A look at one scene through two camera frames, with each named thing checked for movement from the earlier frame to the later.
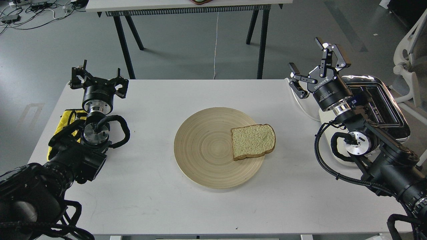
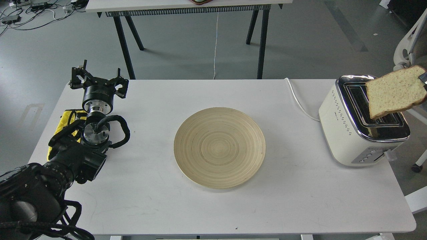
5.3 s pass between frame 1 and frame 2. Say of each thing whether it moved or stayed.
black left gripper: stayed
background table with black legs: stayed
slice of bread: moved
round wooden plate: stayed
